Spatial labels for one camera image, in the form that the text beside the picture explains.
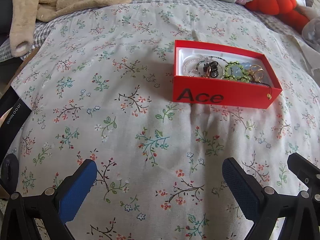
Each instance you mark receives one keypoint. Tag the black rhinestone hair clip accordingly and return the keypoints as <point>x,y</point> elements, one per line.
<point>211,67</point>

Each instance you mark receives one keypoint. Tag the gold flower charm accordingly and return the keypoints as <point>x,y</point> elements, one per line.
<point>206,75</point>

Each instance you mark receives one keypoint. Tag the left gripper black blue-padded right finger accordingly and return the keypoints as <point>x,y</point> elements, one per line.
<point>263,206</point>

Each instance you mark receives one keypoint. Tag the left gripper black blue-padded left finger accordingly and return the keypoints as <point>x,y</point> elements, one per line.
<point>55,207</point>

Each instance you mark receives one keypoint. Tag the red Ace box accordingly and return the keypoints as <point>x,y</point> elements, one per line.
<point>190,87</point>

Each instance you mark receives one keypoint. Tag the floral bed sheet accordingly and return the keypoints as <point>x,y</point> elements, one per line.
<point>100,88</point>

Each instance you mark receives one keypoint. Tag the green bead gold ring ornament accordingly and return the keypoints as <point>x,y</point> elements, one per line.
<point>250,73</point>

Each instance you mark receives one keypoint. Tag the red plush toy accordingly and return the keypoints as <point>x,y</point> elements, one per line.
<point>285,10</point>

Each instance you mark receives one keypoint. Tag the grey crumpled cloth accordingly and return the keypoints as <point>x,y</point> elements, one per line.
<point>311,34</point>

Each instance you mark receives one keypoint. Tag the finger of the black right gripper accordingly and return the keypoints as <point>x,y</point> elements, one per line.
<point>307,173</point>

